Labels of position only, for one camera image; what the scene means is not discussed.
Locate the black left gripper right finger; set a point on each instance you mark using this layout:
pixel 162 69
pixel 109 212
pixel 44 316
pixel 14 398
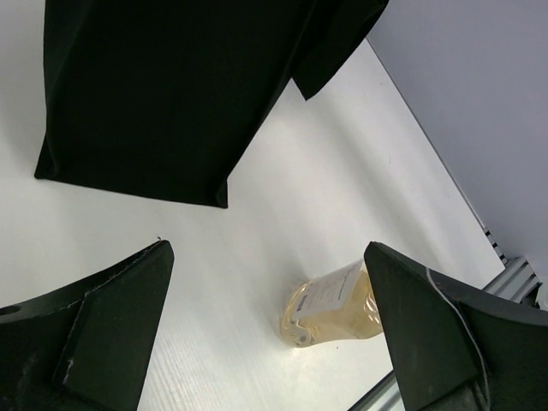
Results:
pixel 449 334

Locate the amber soap bottle centre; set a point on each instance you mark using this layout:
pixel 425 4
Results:
pixel 336 306

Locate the black canvas bag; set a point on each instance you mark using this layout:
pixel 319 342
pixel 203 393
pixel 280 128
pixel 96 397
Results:
pixel 160 99

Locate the aluminium front rail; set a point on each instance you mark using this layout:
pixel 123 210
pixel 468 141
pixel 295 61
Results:
pixel 471 334

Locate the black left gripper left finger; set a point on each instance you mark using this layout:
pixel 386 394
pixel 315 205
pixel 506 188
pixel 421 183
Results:
pixel 87 345

